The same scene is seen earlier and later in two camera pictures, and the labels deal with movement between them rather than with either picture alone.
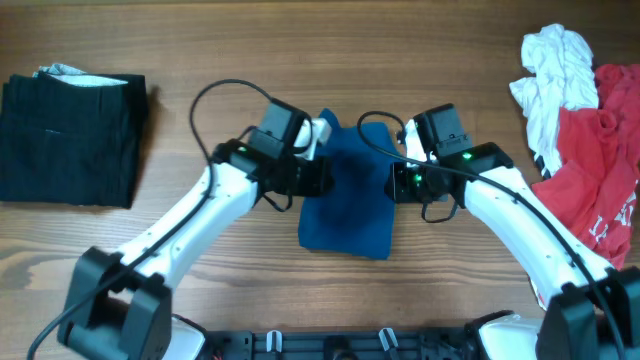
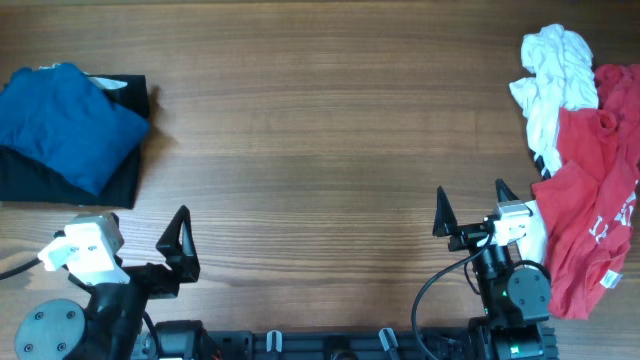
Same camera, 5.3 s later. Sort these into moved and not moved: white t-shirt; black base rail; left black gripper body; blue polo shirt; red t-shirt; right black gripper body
Moved: right black gripper body; left black gripper body; blue polo shirt
Not moved: red t-shirt; black base rail; white t-shirt
